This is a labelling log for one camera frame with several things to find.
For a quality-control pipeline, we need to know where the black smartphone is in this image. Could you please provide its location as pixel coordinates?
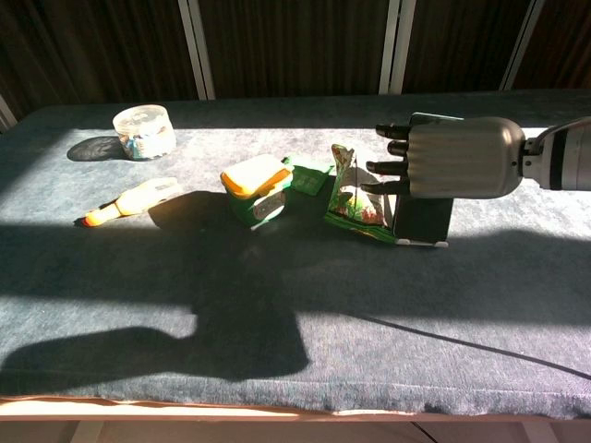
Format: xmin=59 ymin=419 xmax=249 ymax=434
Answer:
xmin=392 ymin=112 xmax=465 ymax=245

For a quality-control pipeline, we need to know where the small green carton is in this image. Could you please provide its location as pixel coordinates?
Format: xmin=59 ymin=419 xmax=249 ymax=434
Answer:
xmin=282 ymin=156 xmax=336 ymax=196

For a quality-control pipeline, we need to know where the white window frame rail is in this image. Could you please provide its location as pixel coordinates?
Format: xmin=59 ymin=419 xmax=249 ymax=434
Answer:
xmin=0 ymin=94 xmax=18 ymax=133

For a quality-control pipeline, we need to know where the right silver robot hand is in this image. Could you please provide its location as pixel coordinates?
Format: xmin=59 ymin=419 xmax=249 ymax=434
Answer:
xmin=361 ymin=115 xmax=527 ymax=199

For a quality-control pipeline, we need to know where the green snack bag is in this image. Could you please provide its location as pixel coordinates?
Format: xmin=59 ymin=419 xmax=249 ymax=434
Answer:
xmin=324 ymin=143 xmax=398 ymax=244

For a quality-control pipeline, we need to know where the orange white small bottle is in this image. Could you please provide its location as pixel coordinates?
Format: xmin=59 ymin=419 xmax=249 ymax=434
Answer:
xmin=84 ymin=177 xmax=181 ymax=228

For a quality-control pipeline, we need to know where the dark blue tablecloth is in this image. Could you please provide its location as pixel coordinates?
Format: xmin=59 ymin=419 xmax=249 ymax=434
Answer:
xmin=0 ymin=90 xmax=591 ymax=419

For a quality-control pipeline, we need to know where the clear plastic jar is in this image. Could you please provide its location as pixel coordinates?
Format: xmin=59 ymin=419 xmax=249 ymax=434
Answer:
xmin=112 ymin=104 xmax=177 ymax=162

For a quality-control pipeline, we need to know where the white window post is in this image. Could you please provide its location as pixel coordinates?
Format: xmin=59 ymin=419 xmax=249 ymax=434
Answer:
xmin=499 ymin=0 xmax=546 ymax=91
xmin=178 ymin=0 xmax=216 ymax=101
xmin=379 ymin=0 xmax=415 ymax=96

